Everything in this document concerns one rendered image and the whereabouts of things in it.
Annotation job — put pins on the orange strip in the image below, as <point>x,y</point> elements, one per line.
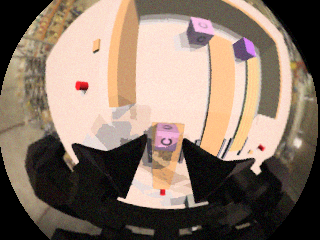
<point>215,126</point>
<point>164,162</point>

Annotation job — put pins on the yellow flat strip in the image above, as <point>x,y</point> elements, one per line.
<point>245,124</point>

